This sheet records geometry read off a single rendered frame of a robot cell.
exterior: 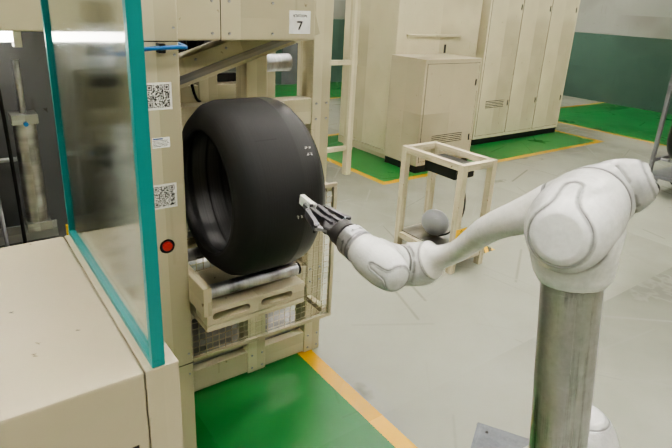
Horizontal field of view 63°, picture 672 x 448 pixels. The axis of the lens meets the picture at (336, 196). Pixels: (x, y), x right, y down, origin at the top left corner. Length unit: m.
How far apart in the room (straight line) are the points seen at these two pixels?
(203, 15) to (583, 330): 1.44
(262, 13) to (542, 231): 1.37
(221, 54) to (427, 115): 4.25
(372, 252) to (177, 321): 0.77
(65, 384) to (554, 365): 0.76
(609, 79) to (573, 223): 12.44
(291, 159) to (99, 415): 0.98
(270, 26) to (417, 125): 4.23
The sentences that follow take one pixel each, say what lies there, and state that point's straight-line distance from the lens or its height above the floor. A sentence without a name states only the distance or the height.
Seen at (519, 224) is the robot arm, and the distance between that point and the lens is 1.15.
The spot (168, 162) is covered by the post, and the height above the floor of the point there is 1.32.
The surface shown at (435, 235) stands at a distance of 4.25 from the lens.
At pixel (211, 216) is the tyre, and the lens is 2.09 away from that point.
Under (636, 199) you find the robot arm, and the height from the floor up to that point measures 1.48.
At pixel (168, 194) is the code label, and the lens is 1.67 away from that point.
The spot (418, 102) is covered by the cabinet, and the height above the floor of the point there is 0.79.
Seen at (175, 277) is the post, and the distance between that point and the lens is 1.78.
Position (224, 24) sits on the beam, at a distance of 1.93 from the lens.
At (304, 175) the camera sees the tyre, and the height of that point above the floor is 1.28.
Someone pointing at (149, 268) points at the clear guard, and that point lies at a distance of 0.78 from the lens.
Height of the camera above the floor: 1.78
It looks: 20 degrees down
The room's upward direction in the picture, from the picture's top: 3 degrees clockwise
